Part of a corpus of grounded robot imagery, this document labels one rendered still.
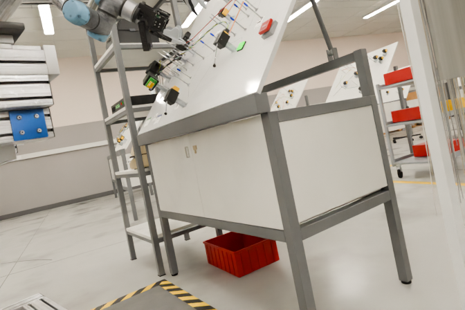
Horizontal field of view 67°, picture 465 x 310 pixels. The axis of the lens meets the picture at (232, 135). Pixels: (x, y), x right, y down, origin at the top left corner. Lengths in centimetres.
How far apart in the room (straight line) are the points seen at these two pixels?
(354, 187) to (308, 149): 27
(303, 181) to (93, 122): 782
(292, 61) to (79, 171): 664
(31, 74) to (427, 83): 106
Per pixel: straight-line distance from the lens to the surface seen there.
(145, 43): 146
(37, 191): 878
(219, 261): 218
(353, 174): 143
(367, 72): 159
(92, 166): 874
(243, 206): 138
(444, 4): 115
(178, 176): 183
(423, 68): 98
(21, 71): 116
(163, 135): 180
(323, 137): 132
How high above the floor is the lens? 74
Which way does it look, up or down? level
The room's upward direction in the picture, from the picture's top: 11 degrees counter-clockwise
